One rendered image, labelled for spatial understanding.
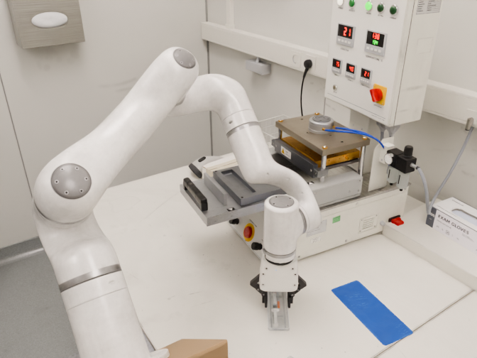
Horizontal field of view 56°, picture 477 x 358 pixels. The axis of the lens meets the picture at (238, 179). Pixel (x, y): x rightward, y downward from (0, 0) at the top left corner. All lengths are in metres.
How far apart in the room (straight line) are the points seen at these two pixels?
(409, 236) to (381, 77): 0.53
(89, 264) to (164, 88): 0.42
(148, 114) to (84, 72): 1.65
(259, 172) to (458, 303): 0.69
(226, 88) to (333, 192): 0.48
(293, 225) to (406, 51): 0.61
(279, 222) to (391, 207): 0.62
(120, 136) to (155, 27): 1.83
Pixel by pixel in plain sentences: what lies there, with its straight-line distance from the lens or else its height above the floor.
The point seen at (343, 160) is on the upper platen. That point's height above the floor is 1.04.
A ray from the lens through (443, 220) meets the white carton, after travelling 1.61.
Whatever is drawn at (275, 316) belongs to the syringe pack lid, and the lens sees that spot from 1.25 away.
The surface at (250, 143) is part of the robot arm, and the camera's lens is 1.11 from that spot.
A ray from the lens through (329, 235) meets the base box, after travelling 1.48.
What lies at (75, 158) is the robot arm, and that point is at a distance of 0.90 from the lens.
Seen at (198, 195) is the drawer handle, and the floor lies 1.01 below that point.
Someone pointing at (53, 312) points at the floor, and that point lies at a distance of 2.54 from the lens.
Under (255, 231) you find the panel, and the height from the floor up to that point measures 0.81.
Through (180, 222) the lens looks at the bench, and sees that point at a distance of 1.65.
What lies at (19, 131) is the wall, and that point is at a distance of 2.67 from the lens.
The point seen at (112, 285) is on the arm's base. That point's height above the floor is 1.09.
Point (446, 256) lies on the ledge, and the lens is 1.53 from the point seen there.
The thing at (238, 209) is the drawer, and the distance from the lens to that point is 1.30.
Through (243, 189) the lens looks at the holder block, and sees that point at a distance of 1.38.
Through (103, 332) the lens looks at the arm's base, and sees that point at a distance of 0.89.
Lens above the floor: 1.66
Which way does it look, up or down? 28 degrees down
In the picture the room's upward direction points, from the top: straight up
